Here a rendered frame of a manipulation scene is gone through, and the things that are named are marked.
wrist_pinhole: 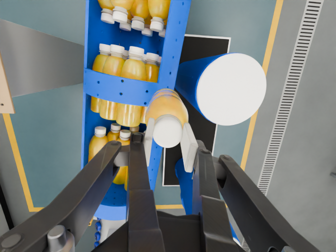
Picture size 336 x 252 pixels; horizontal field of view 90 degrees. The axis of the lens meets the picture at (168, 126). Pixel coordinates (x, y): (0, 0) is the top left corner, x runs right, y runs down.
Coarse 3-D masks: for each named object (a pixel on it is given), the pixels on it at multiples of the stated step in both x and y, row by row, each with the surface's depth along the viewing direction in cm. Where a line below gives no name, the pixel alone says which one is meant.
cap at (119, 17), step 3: (114, 12) 45; (117, 12) 45; (120, 12) 45; (114, 15) 45; (117, 15) 45; (120, 15) 45; (123, 15) 45; (126, 15) 46; (114, 18) 45; (117, 18) 45; (120, 18) 45; (123, 18) 46; (126, 18) 47; (117, 21) 48; (120, 21) 48; (123, 21) 47; (126, 21) 47
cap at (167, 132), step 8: (160, 120) 21; (168, 120) 21; (176, 120) 22; (160, 128) 21; (168, 128) 21; (176, 128) 21; (160, 136) 22; (168, 136) 22; (176, 136) 22; (160, 144) 22; (168, 144) 22; (176, 144) 22
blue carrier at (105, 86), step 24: (96, 0) 50; (96, 24) 53; (168, 24) 41; (96, 48) 55; (144, 48) 65; (168, 48) 44; (96, 72) 43; (168, 72) 47; (96, 96) 44; (120, 96) 43; (144, 96) 45; (96, 120) 65; (120, 192) 68; (96, 216) 56; (120, 216) 56
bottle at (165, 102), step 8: (160, 88) 40; (168, 88) 39; (152, 96) 36; (160, 96) 28; (168, 96) 27; (176, 96) 31; (152, 104) 26; (160, 104) 25; (168, 104) 25; (176, 104) 25; (152, 112) 25; (160, 112) 24; (168, 112) 24; (176, 112) 24; (184, 112) 26; (184, 120) 25
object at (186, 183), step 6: (180, 162) 167; (180, 168) 159; (180, 174) 153; (186, 174) 146; (180, 180) 147; (186, 180) 140; (192, 180) 136; (180, 186) 142; (186, 186) 134; (186, 192) 129; (186, 198) 125; (186, 204) 121; (186, 210) 117; (234, 234) 96
